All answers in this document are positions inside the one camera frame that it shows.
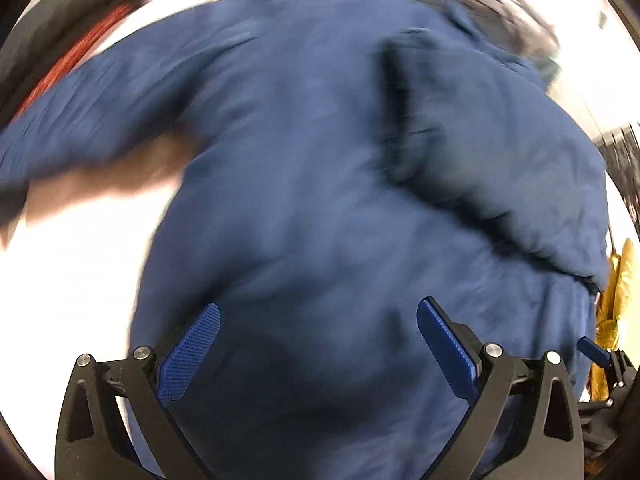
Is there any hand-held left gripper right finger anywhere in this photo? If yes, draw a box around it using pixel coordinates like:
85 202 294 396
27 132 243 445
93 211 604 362
416 296 585 480

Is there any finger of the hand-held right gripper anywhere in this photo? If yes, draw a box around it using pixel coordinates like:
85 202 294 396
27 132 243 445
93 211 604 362
576 336 637 408

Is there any gold shiny garment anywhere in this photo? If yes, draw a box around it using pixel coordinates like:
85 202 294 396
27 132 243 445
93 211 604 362
590 238 637 401

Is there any navy blue garment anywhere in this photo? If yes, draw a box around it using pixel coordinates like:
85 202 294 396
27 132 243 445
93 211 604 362
0 0 611 480

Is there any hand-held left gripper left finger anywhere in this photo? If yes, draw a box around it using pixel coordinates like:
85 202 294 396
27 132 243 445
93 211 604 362
55 302 222 480

